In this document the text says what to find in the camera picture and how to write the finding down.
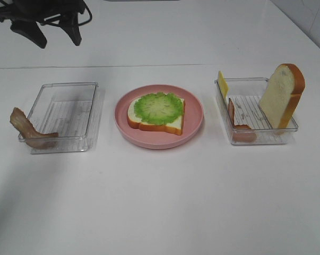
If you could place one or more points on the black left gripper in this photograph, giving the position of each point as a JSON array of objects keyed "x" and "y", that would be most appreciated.
[{"x": 25, "y": 14}]

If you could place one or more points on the bacon strip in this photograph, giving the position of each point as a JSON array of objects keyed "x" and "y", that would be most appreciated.
[
  {"x": 242, "y": 132},
  {"x": 19, "y": 120}
]

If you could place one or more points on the green lettuce leaf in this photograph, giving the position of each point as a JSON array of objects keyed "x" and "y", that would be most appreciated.
[{"x": 159, "y": 108}]

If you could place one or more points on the bread slice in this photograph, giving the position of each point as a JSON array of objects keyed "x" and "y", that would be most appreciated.
[
  {"x": 175, "y": 127},
  {"x": 282, "y": 95}
]

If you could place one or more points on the yellow cheese slice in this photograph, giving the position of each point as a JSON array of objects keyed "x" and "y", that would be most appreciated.
[{"x": 223, "y": 86}]

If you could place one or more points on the left clear plastic tray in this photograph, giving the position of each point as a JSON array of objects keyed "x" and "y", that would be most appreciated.
[{"x": 73, "y": 110}]

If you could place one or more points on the clear plastic tray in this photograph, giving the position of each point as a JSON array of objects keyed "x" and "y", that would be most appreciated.
[
  {"x": 245, "y": 94},
  {"x": 73, "y": 110}
]

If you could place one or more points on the pink round plate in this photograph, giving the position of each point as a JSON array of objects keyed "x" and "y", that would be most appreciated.
[{"x": 192, "y": 121}]

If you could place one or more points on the right clear plastic tray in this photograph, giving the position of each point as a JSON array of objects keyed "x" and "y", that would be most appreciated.
[{"x": 245, "y": 94}]

